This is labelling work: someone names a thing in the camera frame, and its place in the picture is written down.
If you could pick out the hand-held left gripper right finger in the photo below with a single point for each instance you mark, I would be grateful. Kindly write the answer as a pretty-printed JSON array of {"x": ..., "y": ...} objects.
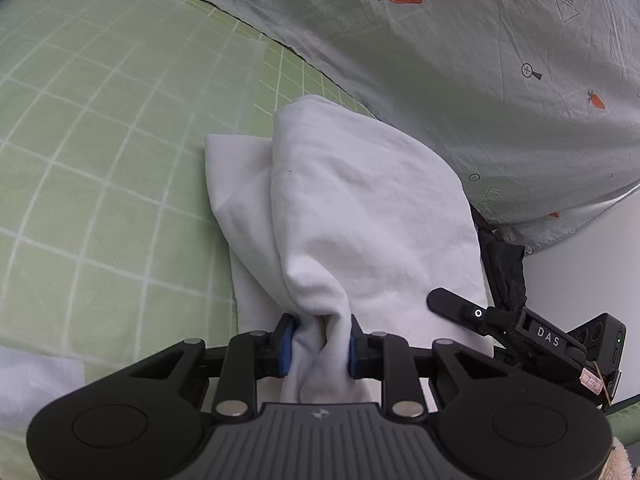
[{"x": 354, "y": 355}]

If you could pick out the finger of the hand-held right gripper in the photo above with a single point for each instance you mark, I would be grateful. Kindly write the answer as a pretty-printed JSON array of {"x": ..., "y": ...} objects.
[{"x": 465, "y": 312}]

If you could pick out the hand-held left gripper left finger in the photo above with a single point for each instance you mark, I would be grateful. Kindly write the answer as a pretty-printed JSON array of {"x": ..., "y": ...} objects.
[{"x": 286, "y": 347}]

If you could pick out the large white garment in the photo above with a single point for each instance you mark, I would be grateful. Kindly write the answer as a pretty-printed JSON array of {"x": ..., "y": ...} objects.
[{"x": 360, "y": 210}]

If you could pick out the black folded clothes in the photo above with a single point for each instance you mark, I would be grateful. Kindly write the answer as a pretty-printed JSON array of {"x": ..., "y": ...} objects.
[{"x": 505, "y": 270}]

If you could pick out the green cloth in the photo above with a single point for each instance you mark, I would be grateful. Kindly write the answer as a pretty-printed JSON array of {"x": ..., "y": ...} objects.
[{"x": 627, "y": 415}]

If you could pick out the pale fuzzy fabric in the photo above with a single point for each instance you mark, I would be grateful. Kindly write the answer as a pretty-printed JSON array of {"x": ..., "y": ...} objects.
[{"x": 622, "y": 462}]

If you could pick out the grey carrot print sheet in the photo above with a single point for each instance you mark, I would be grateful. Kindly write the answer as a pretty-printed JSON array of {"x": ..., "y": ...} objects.
[{"x": 450, "y": 60}]

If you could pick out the small white garment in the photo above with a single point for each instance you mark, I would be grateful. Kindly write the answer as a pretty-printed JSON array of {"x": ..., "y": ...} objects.
[{"x": 35, "y": 385}]

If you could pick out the green checked bed sheet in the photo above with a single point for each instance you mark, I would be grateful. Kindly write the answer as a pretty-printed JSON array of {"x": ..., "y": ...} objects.
[{"x": 100, "y": 160}]

